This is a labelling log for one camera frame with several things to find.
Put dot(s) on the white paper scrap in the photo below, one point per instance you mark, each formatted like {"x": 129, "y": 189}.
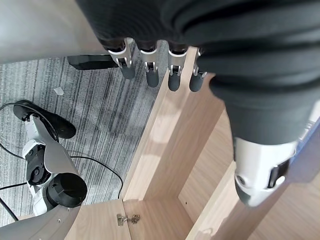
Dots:
{"x": 59, "y": 90}

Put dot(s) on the dark robot foot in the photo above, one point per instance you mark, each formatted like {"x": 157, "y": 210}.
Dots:
{"x": 50, "y": 117}

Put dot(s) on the silver robot leg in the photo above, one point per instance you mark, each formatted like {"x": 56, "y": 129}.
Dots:
{"x": 53, "y": 155}

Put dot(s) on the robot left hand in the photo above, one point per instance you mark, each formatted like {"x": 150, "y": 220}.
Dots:
{"x": 225, "y": 30}

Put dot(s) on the metal door hinge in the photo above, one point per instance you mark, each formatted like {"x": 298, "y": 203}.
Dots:
{"x": 127, "y": 219}

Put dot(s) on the grey robot body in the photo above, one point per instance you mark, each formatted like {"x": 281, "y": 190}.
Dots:
{"x": 37, "y": 227}

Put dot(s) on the black flat base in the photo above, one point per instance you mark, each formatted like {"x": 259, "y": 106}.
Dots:
{"x": 92, "y": 61}

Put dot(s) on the light wooden office cabinet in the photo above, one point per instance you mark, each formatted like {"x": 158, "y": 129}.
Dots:
{"x": 170, "y": 150}

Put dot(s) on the wooden cabinet door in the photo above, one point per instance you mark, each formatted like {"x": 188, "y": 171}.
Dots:
{"x": 100, "y": 220}

